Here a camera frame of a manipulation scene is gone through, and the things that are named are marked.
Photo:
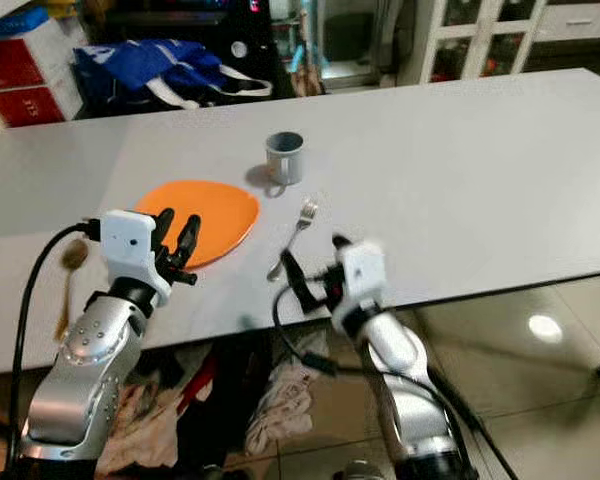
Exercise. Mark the brown spoon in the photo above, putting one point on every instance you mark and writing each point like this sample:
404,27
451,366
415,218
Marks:
62,310

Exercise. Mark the red cardboard box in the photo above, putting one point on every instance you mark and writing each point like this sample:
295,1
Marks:
35,106
15,65

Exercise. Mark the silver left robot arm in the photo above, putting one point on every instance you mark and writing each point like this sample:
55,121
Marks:
90,370

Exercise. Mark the white glass-door cabinet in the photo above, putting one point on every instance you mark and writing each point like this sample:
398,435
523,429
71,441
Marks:
430,40

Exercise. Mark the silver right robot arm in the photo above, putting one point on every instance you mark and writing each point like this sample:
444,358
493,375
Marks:
400,370

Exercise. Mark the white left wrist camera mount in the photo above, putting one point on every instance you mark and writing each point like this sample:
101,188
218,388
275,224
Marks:
125,240

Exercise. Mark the white crumpled cloth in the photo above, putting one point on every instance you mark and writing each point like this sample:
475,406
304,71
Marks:
280,410

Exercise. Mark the grey enamel mug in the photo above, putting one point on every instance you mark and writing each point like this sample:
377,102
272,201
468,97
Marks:
285,158

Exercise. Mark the black and red garment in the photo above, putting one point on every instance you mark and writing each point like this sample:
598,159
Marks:
210,400

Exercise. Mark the blue flat box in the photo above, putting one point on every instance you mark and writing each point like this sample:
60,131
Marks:
20,23

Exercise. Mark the orange plastic bowl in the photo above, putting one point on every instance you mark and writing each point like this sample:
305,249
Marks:
225,212

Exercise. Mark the blue fabric bag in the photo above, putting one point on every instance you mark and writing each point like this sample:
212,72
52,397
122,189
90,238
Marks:
150,65

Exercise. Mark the metal fork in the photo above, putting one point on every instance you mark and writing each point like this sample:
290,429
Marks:
295,238

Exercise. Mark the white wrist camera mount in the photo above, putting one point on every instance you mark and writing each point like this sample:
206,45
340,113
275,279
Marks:
125,240
360,272

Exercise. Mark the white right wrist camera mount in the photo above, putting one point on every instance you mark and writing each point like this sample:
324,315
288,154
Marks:
360,272

